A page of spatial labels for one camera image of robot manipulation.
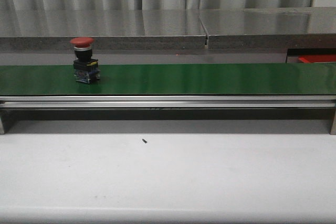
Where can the grey stone counter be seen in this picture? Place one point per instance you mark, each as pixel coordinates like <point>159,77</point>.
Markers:
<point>271,35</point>

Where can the green conveyor belt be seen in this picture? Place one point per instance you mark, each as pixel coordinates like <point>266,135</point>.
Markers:
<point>175,79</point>

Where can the red mushroom push button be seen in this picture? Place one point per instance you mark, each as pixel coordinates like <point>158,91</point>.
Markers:
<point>86,69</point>

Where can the red tray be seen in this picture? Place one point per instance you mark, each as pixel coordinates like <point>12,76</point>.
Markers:
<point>317,58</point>

